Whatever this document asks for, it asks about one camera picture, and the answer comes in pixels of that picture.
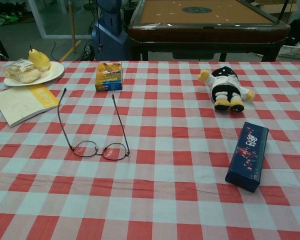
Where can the bread in clear plastic bag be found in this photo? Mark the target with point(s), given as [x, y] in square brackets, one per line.
[22, 72]

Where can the dark wooden mahjong table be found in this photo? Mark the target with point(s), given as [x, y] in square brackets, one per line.
[205, 27]

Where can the white yellow paperback book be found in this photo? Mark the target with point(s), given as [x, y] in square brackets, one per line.
[17, 105]

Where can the blue machine stand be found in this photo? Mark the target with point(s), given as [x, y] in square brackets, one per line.
[110, 37]

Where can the black white plush toy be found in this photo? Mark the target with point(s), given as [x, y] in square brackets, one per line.
[226, 86]

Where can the white round plate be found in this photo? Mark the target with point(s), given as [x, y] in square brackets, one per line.
[53, 72]

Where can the red white checkered tablecloth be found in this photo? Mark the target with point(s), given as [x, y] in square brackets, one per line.
[150, 175]

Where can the dark blue patterned long box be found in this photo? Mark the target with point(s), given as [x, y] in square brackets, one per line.
[248, 156]

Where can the thin black metal eyeglasses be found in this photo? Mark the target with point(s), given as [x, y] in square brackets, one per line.
[122, 130]

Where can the yellow pear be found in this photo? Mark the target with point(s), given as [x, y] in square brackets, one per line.
[40, 59]

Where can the yellow blue small carton box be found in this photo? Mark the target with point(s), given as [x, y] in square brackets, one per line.
[108, 77]

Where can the wooden pole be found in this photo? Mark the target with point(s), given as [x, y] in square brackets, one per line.
[72, 27]

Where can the white plastic crate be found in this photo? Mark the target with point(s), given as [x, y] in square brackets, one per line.
[293, 51]

